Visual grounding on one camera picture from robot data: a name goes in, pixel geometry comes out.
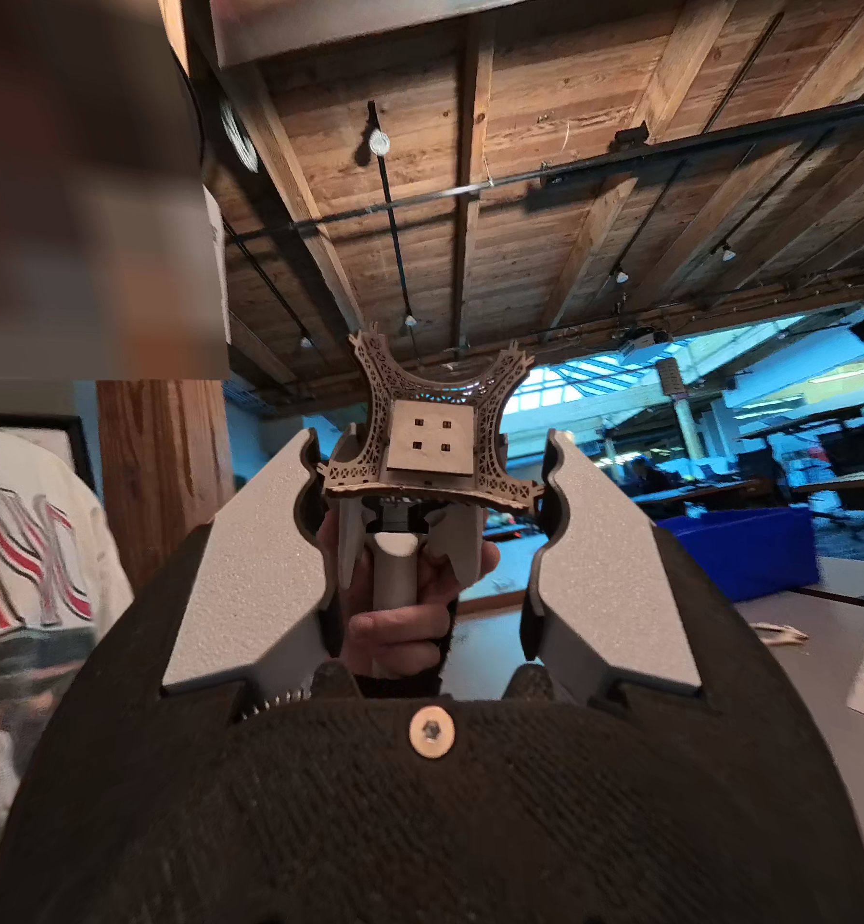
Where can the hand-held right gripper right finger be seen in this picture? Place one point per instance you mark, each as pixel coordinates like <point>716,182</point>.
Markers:
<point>612,577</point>

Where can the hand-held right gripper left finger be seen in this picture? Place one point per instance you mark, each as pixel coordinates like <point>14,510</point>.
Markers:
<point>251,570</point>

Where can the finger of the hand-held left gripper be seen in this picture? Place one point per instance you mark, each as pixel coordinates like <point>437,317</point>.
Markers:
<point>457,541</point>
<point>350,541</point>

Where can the wooden lattice tower model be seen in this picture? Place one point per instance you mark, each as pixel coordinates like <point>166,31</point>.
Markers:
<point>432,440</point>

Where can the white desk with wooden edge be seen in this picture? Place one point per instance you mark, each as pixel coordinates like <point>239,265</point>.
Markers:
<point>508,577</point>

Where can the grey desk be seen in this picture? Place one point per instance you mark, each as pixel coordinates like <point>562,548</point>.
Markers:
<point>785,693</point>

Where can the person's left hand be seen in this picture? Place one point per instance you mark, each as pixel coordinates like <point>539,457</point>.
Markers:
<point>396,639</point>

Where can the blue plastic bin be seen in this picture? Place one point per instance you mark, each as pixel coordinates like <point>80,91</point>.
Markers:
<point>735,548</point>

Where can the wooden pillar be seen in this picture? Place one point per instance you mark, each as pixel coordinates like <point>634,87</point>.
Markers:
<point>165,476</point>

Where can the punched wooden parts sheet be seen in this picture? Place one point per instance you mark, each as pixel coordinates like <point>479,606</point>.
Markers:
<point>778,634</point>

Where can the person's printed white t-shirt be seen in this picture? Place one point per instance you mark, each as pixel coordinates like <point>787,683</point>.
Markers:
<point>28,599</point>

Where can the black framed picture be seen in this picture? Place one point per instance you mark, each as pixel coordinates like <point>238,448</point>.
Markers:
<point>57,433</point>

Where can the round metal air vent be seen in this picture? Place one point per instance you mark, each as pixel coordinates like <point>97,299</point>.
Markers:
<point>238,136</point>

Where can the black ceiling track rail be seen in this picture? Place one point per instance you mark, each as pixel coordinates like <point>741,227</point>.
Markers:
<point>619,155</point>

